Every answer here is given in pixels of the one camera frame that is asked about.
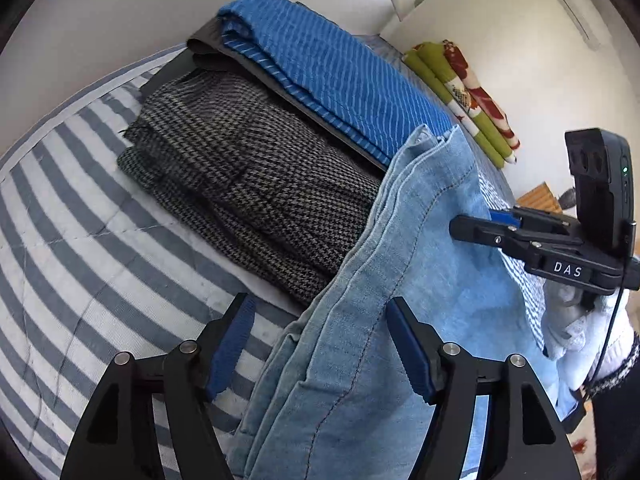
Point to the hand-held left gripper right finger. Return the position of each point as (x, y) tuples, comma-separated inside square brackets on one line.
[(407, 355)]

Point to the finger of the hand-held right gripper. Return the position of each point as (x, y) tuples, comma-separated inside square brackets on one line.
[(480, 230), (502, 217)]

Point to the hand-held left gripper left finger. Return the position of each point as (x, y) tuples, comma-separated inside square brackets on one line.
[(230, 355)]

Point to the light blue denim shirt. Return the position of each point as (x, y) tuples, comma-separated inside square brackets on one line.
[(425, 270)]

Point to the person's right forearm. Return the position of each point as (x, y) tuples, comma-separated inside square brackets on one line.
[(620, 410)]

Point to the person's right hand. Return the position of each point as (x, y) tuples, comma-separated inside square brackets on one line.
[(575, 350)]

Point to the dark ceramic vase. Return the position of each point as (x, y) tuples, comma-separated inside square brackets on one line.
[(567, 197)]

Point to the wooden slatted bed railing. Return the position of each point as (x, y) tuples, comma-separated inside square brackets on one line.
[(540, 197)]

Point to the red floral folded blanket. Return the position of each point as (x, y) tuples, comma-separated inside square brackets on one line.
[(475, 90)]

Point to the green folded quilt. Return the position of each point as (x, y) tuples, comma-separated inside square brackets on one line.
[(435, 75)]

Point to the folded grey houndstooth garment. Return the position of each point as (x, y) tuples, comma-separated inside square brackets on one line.
[(250, 180)]

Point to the white air conditioner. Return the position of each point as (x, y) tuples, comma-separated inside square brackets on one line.
[(585, 10)]

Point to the folded blue striped shirt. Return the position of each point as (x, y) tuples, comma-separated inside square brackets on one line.
[(340, 80)]

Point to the blue white striped bed quilt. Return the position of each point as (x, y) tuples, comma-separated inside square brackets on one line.
[(75, 210)]

